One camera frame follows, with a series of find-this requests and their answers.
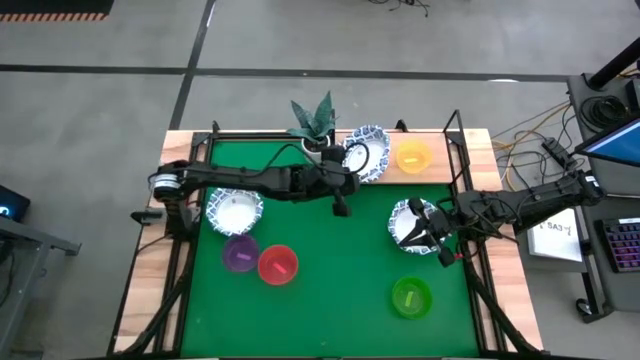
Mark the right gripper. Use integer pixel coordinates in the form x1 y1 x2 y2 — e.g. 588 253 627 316
398 194 474 268

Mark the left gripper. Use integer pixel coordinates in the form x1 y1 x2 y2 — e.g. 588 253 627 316
299 162 361 218

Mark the blue patterned paper bowl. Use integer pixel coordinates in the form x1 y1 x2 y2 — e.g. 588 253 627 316
387 198 444 256
205 187 265 236
343 124 392 184

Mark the yellow plastic bowl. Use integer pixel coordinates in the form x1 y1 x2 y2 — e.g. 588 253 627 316
395 138 434 175

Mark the green plastic bowl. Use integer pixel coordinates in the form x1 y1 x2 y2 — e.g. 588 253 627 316
391 276 434 320

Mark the red plastic bowl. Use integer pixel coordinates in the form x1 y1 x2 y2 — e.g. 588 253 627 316
257 244 300 287

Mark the purple plastic bowl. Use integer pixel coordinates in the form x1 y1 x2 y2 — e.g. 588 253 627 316
221 233 261 274

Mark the white plant pot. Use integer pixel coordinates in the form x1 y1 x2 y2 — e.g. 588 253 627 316
301 134 334 156

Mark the green snake plant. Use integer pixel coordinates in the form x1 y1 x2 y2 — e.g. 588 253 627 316
287 90 339 144

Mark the green table mat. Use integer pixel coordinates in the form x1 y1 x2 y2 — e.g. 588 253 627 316
180 139 480 359

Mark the white paper sign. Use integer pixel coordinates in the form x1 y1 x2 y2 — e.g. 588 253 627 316
527 219 585 264

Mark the black power strip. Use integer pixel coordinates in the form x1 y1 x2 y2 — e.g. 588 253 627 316
541 137 575 170

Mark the grey computer desk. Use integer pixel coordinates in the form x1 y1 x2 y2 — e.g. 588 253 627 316
567 73 640 324

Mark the backlit black keyboard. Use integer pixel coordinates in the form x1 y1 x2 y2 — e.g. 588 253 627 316
594 217 640 274

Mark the monitor with blue screen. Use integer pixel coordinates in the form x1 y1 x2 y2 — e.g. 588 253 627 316
573 117 640 169

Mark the black upright pole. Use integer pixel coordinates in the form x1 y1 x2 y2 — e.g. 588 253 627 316
588 35 640 92

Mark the grey metal desk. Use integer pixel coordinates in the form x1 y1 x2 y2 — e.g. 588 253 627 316
0 214 82 360

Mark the black electronic device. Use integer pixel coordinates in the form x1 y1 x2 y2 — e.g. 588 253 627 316
0 183 32 225

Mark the black mat with hazard stripes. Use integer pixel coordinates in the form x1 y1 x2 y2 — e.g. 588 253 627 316
0 0 116 23

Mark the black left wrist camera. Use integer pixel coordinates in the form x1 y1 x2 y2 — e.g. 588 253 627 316
322 145 347 164

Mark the wooden shelf with black frame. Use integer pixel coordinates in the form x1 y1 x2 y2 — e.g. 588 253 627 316
327 109 466 187

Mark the black aluminium table frame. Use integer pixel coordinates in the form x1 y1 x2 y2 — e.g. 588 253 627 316
107 109 546 360

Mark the black mounting bracket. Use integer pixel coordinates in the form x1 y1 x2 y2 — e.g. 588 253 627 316
130 209 165 225

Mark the coiled black cable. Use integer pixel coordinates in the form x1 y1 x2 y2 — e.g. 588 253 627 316
579 94 627 130

